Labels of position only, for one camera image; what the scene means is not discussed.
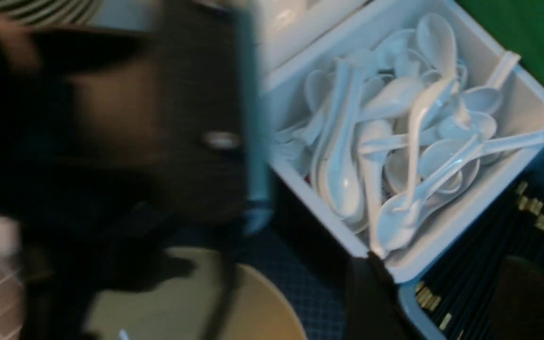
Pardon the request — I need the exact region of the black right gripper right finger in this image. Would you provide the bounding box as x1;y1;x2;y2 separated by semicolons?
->
490;256;544;340

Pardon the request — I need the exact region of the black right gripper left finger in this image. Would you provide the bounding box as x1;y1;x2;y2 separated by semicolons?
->
345;253;423;340

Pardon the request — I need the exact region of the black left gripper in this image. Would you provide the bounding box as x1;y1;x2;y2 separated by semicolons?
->
0;0;272;293

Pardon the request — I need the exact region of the yellow-green noodle bowl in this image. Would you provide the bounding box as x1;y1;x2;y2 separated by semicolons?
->
88;247;307;340

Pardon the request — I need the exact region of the bundle of black chopsticks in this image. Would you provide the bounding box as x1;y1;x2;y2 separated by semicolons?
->
414;179;544;340

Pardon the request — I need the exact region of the stack of yellow-green bowls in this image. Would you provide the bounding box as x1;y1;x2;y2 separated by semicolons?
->
0;0;104;26

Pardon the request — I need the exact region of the pile of white soup spoons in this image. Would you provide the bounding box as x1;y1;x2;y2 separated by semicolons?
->
274;13;544;259

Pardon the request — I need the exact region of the light grey spoon bin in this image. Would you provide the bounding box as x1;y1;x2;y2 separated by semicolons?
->
265;0;544;283

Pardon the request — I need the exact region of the green cloth backdrop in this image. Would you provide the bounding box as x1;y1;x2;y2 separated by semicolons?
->
459;0;544;86

